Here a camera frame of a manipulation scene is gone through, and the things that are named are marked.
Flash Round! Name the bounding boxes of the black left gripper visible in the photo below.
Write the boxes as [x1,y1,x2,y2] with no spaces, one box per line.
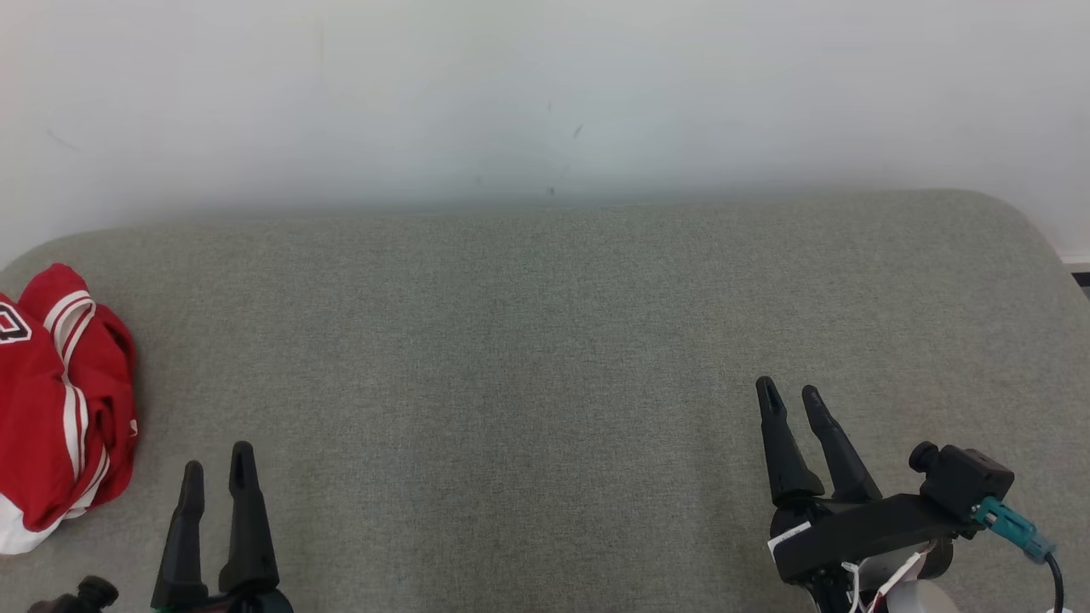
[152,441,295,613]

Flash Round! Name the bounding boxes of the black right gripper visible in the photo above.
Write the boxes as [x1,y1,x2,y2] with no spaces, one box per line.
[755,375,963,613]

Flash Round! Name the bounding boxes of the red jersey with number print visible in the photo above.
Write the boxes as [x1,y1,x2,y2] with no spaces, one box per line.
[0,262,139,556]

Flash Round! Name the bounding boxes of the thin red white wires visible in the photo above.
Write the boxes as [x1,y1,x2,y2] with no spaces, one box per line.
[841,549,925,613]

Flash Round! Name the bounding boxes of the right camera cable teal plug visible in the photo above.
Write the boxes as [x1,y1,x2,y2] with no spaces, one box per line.
[973,496,1067,613]

